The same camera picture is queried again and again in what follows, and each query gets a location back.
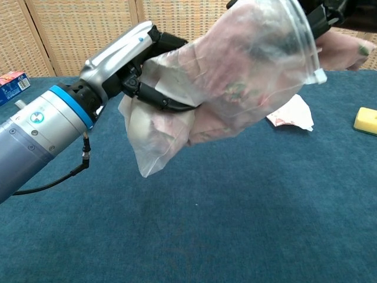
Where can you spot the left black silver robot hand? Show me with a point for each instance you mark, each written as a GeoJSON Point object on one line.
{"type": "Point", "coordinates": [117, 59]}

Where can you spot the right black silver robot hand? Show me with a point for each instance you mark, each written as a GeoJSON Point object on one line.
{"type": "Point", "coordinates": [324, 17]}

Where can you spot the pink floral garment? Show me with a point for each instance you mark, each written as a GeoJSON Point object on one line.
{"type": "Point", "coordinates": [338, 50]}

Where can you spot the translucent white zip bag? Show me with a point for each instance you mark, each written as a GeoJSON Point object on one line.
{"type": "Point", "coordinates": [235, 59]}

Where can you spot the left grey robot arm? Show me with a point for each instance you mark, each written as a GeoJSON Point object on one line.
{"type": "Point", "coordinates": [38, 132]}

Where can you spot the woven folding screen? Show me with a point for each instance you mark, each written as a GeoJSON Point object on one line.
{"type": "Point", "coordinates": [73, 29]}

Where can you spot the white pink wrapper packet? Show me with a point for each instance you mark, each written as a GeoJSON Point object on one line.
{"type": "Point", "coordinates": [294, 113]}

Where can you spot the blue cookie box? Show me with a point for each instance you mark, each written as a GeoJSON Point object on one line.
{"type": "Point", "coordinates": [11, 88]}

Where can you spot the yellow sponge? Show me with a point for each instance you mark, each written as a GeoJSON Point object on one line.
{"type": "Point", "coordinates": [366, 119]}

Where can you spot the blue table mat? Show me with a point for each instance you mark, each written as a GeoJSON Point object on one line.
{"type": "Point", "coordinates": [206, 212]}

